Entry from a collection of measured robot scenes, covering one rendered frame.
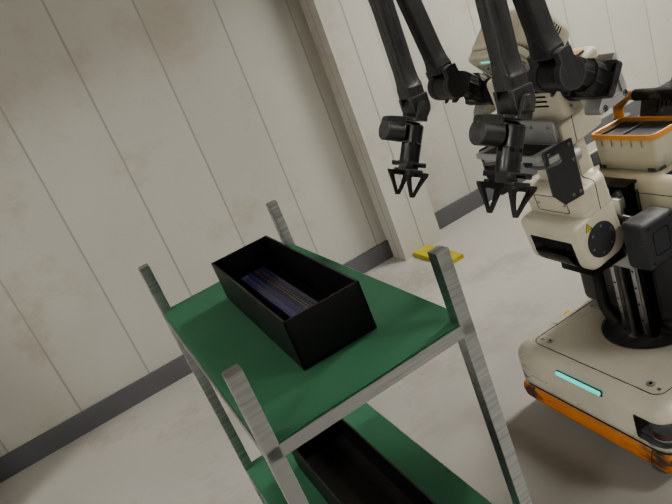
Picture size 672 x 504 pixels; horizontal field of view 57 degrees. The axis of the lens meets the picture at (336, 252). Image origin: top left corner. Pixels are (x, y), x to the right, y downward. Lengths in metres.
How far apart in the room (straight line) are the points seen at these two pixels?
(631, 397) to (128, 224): 2.55
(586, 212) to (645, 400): 0.56
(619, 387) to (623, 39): 3.72
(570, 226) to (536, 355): 0.60
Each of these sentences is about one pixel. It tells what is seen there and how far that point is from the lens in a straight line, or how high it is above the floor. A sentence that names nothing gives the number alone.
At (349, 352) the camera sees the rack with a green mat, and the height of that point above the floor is 0.95.
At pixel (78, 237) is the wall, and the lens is 3.46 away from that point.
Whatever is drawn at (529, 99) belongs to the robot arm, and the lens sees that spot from 1.44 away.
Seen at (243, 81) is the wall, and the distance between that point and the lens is 3.60.
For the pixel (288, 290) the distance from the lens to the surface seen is 1.47.
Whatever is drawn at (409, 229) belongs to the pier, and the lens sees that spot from 3.91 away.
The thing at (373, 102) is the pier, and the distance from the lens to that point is 3.73.
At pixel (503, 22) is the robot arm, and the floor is 1.39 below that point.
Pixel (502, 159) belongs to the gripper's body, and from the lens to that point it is 1.44.
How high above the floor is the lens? 1.54
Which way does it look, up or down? 20 degrees down
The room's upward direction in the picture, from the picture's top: 22 degrees counter-clockwise
